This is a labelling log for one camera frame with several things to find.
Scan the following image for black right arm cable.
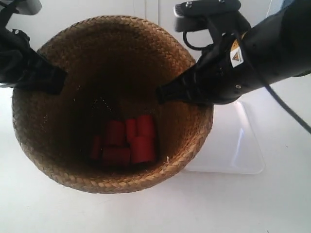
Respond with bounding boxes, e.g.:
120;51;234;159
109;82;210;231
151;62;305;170
183;12;311;134

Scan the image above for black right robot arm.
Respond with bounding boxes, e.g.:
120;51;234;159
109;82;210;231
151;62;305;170
156;0;311;104

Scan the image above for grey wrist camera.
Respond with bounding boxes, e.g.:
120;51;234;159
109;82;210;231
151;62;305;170
0;0;42;16
173;0;241;33

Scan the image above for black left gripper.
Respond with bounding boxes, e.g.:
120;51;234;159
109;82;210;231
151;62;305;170
0;27;68;95

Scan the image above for woven brown wicker basket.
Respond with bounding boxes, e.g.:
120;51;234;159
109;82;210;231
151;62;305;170
12;16;214;194

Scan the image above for white plastic tray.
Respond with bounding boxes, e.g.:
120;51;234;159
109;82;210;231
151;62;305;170
185;101;265;175

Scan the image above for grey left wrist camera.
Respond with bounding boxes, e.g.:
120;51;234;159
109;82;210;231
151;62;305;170
0;0;42;16

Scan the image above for white cabinet doors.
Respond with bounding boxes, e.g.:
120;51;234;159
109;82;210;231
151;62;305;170
0;0;285;30

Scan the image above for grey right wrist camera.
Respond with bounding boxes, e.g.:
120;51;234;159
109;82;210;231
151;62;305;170
173;0;241;33

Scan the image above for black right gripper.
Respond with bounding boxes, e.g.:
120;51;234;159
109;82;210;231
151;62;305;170
155;31;262;105

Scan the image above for red cylinder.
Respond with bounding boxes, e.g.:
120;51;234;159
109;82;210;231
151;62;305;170
104;120;126;147
130;136;156;164
137;115;156;138

